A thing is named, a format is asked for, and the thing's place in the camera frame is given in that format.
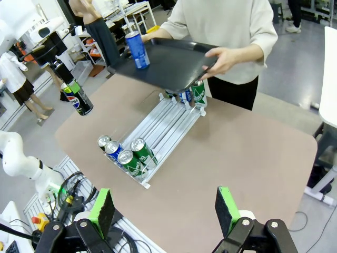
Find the black coiled cable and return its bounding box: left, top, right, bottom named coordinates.
left=56, top=171, right=100, bottom=211

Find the person's right hand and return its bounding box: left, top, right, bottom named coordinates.
left=141, top=32, right=159, bottom=44

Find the yellow red emergency stop button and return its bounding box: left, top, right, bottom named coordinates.
left=31, top=212, right=51, bottom=232

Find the mannequin with dark long skirt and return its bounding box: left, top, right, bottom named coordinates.
left=68, top=0, right=122, bottom=68

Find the white shelf table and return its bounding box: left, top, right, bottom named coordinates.
left=92, top=0, right=154, bottom=36

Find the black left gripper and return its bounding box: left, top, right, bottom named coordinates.
left=33, top=31, right=81, bottom=94

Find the green Chilsung cider can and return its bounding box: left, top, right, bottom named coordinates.
left=191, top=80, right=208, bottom=109
left=117, top=149, right=148, bottom=182
left=130, top=137, right=158, bottom=171

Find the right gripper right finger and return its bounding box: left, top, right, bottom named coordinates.
left=213, top=186, right=299, bottom=253

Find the thin black floor cable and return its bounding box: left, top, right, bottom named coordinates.
left=288, top=210, right=309, bottom=232

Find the person's left forearm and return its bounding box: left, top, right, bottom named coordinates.
left=231, top=43, right=265, bottom=64

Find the person's right forearm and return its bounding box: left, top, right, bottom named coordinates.
left=147, top=27, right=172, bottom=41

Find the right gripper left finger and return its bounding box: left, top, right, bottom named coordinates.
left=34, top=188, right=117, bottom=253

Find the aluminium profile frame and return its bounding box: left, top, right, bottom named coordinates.
left=23, top=155, right=169, bottom=253

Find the blue Pocari Sweat can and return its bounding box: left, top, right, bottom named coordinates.
left=125, top=31, right=151, bottom=70
left=179, top=88, right=193, bottom=104
left=104, top=140, right=124, bottom=167

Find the large white table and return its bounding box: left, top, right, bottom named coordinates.
left=304, top=26, right=337, bottom=205

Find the black plastic serving tray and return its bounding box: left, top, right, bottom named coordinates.
left=107, top=37, right=221, bottom=94

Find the mannequin with brown skirt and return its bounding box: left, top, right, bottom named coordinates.
left=0, top=51, right=55, bottom=121

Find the person in light sweater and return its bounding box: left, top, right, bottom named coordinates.
left=160, top=0, right=279, bottom=111

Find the clear can dispenser rack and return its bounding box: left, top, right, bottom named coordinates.
left=98, top=89, right=208, bottom=190

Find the person's left hand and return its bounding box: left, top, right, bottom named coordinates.
left=199, top=47, right=238, bottom=81

